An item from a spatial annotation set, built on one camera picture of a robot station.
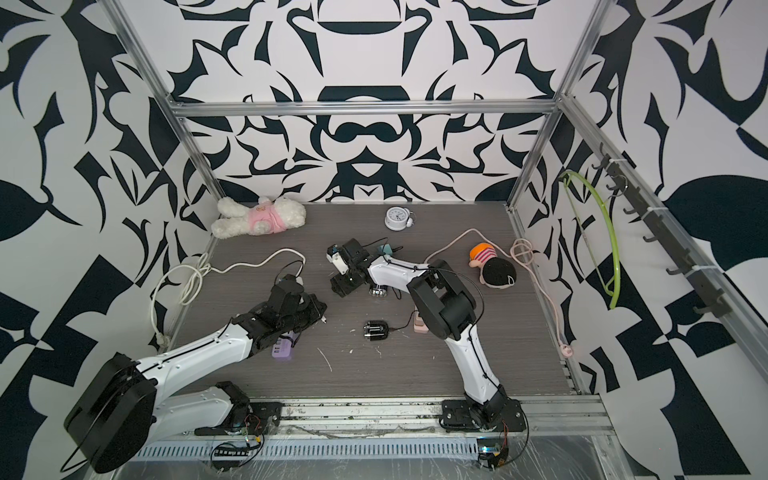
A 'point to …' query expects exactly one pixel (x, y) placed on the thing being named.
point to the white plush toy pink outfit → (263, 217)
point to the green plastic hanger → (607, 287)
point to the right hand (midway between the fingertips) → (341, 276)
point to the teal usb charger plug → (385, 249)
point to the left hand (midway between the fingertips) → (328, 299)
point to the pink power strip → (419, 324)
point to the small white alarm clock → (397, 218)
